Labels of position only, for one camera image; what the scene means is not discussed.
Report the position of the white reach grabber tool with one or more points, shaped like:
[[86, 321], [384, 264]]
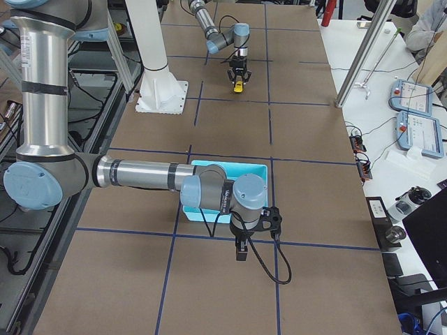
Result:
[[364, 84]]

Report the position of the black label box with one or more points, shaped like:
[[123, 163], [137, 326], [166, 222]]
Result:
[[381, 223]]

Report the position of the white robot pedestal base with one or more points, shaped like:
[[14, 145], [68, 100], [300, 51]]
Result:
[[160, 91]]

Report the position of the far teach pendant tablet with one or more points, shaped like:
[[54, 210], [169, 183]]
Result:
[[411, 97]]

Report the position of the yellow beetle toy car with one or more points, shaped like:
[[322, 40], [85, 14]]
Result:
[[238, 87]]

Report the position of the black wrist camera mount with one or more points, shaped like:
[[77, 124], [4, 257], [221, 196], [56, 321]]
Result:
[[270, 220]]

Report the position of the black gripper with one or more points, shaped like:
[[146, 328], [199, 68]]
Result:
[[238, 63]]

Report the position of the near teach pendant tablet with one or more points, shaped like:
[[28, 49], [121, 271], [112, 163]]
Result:
[[422, 131]]

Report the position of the aluminium frame post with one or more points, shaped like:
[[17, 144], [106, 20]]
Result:
[[381, 15]]

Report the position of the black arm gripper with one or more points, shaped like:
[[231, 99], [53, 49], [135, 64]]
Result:
[[239, 233]]

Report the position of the teach pendant tablet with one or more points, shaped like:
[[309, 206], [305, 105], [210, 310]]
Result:
[[411, 97], [422, 131]]

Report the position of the red cylinder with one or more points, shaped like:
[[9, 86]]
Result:
[[329, 9]]

